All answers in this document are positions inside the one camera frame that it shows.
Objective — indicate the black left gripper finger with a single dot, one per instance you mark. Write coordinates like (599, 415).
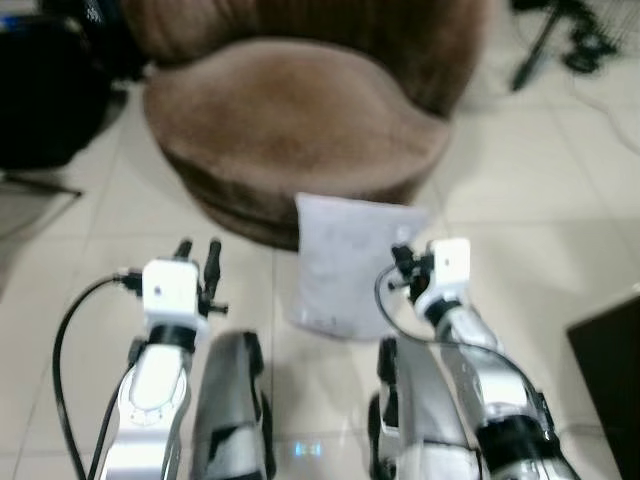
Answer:
(212, 268)
(182, 251)

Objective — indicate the grey pillow with white lettering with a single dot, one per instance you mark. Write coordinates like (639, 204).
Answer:
(340, 260)

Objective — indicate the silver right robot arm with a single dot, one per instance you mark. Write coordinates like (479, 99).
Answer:
(500, 400)

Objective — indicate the brown round velvet sofa chair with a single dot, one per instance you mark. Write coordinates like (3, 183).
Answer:
(300, 110)

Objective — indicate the silver left robot leg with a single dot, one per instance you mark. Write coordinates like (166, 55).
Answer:
(230, 410)

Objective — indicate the silver robot leg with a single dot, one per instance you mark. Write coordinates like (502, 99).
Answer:
(415, 420)
(230, 410)

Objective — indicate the silver right robot leg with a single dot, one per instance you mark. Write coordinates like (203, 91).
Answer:
(415, 420)

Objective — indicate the black box ottoman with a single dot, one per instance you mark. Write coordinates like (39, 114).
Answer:
(610, 390)

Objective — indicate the black suitcase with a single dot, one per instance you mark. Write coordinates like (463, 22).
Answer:
(50, 90)

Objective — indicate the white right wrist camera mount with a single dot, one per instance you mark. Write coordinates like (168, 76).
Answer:
(448, 270)

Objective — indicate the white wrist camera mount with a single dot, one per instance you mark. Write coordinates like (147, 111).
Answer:
(172, 295)
(448, 270)

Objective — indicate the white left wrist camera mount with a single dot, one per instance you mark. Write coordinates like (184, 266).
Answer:
(172, 295)

